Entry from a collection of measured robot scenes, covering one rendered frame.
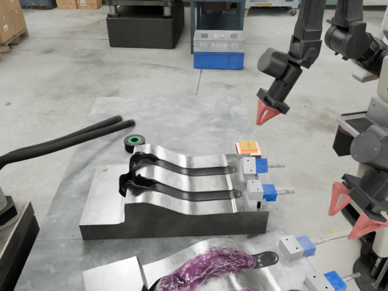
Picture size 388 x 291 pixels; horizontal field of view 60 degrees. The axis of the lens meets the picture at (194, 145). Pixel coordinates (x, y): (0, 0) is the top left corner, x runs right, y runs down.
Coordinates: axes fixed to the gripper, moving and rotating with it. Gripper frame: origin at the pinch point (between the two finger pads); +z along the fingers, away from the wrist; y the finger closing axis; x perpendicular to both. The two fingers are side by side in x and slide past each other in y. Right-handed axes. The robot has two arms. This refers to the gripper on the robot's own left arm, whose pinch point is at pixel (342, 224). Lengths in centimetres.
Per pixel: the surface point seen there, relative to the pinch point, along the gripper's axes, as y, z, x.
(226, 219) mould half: -19.2, 20.1, -10.2
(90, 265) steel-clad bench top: -18, 42, -40
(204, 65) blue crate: -334, 55, 104
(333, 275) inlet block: 3.3, 11.8, 4.8
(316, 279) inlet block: 3.8, 12.7, -0.1
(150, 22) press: -426, 50, 46
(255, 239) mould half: -11.4, 18.4, -5.4
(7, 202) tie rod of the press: -45, 49, -62
